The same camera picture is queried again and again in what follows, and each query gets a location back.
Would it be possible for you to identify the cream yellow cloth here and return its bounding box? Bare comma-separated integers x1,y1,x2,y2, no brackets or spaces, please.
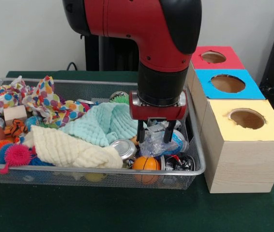
23,125,125,170

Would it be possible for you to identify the small orange basketball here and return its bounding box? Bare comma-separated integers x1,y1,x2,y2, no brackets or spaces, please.
132,155,162,185

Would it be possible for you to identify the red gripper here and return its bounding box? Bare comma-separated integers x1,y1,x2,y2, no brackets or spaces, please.
129,102,188,145

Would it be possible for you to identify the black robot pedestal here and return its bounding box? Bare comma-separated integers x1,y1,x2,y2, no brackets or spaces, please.
83,33,140,73

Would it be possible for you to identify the pink spiky ball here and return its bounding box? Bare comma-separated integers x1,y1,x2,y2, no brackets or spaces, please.
0,144,32,175

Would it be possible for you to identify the polka dot cloth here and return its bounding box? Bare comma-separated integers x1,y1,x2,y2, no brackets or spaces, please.
21,75,91,128

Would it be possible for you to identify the silver can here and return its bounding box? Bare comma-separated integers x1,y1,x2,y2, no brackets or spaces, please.
110,139,138,160

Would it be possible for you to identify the green spiky ball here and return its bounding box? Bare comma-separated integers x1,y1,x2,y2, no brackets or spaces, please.
111,94,131,105

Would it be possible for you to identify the clear mesh bin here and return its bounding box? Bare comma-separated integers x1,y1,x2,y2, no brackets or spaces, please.
0,77,207,190

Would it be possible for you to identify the clear plastic packet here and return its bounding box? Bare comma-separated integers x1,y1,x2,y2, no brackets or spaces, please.
139,121,182,158

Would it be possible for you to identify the wooden box with three holes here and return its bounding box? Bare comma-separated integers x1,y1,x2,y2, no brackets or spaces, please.
185,45,274,194

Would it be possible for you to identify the mint green cloth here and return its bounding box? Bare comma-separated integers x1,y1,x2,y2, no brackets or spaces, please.
59,102,140,147

